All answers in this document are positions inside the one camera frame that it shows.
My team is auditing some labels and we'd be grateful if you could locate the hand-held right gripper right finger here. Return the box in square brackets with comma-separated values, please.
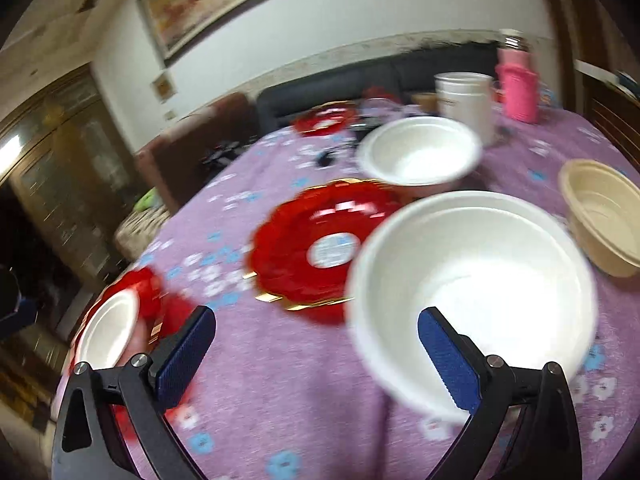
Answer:
[418, 306, 583, 480]

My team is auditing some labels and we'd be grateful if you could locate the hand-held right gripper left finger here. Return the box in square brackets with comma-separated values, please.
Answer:
[52, 305, 217, 480]

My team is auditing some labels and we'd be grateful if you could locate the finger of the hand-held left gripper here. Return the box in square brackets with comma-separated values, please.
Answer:
[0, 265, 38, 341]

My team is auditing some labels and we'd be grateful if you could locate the large white bowl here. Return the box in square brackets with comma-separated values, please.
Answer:
[346, 191, 600, 423]

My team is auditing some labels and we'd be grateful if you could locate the red plate with gold rim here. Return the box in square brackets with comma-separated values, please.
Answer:
[248, 178, 406, 324]

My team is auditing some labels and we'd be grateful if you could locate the beige ribbed bowl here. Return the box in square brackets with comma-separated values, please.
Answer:
[558, 159, 640, 278]

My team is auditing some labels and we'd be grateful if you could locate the small white bowl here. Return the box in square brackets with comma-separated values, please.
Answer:
[77, 290, 141, 368]

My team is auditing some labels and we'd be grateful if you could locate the purple floral tablecloth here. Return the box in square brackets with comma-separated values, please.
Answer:
[52, 102, 640, 480]

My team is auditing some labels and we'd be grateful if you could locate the patterned daybed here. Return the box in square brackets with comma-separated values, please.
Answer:
[114, 205, 171, 261]

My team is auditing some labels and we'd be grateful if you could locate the wooden glass door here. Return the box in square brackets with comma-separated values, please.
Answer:
[0, 65, 138, 286]

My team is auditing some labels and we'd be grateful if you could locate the brown armchair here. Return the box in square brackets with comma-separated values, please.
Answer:
[135, 91, 258, 213]

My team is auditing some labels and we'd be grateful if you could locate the white cup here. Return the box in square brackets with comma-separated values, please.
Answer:
[434, 72, 497, 147]

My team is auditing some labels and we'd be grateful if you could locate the red scalloped glass plate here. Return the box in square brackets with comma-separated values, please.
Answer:
[292, 102, 358, 137]

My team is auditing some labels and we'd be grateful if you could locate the pink knitted sleeve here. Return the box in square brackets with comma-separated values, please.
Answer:
[495, 62, 541, 125]

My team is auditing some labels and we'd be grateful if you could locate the black leather sofa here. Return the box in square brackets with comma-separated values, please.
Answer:
[256, 40, 501, 133]

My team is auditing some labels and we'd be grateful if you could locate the pink bottle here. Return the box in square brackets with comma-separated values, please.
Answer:
[497, 30, 533, 68]

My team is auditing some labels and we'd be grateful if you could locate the framed painting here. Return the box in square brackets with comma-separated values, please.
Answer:
[136, 0, 362, 67]

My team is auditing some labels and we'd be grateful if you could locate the small wall picture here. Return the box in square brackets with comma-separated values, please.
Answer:
[151, 74, 177, 103]

